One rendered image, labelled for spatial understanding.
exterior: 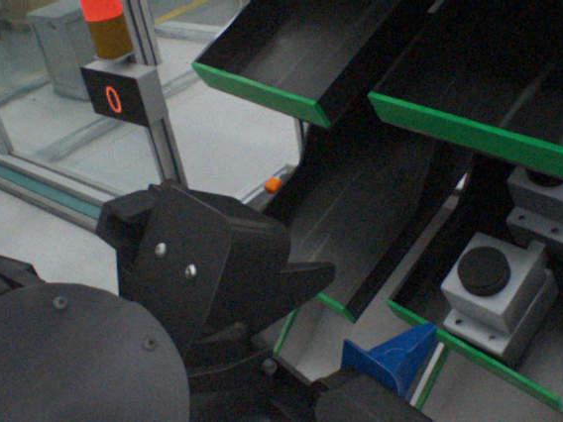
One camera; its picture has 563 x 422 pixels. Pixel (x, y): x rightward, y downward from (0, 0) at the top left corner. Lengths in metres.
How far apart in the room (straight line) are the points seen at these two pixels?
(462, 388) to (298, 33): 0.33
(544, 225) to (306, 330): 0.29
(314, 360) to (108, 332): 0.51
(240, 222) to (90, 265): 0.89
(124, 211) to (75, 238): 0.94
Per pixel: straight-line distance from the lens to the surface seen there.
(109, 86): 0.91
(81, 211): 1.20
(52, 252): 1.18
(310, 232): 0.54
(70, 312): 0.16
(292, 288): 0.33
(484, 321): 0.42
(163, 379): 0.16
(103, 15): 0.88
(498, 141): 0.33
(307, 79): 0.43
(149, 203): 0.26
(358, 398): 0.22
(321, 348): 0.65
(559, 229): 0.45
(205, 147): 1.49
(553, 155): 0.32
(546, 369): 0.44
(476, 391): 0.59
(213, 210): 0.22
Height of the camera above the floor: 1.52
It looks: 33 degrees down
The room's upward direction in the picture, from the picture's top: 11 degrees counter-clockwise
